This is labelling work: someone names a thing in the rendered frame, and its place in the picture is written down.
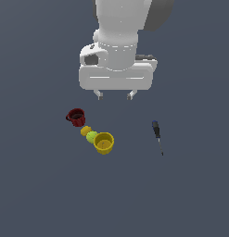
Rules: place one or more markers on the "yellow cup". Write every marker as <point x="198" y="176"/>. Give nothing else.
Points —
<point x="104" y="143"/>

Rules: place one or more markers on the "black blue-capped screwdriver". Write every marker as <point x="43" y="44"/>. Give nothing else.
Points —
<point x="156" y="131"/>

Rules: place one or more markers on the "lime green ball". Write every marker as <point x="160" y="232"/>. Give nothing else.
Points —
<point x="91" y="136"/>

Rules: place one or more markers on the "small orange-yellow ball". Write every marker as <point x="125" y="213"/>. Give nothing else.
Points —
<point x="85" y="130"/>

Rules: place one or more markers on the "dark red mug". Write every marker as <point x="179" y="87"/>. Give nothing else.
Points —
<point x="76" y="117"/>

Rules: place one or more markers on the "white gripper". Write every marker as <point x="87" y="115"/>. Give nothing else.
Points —
<point x="116" y="78"/>

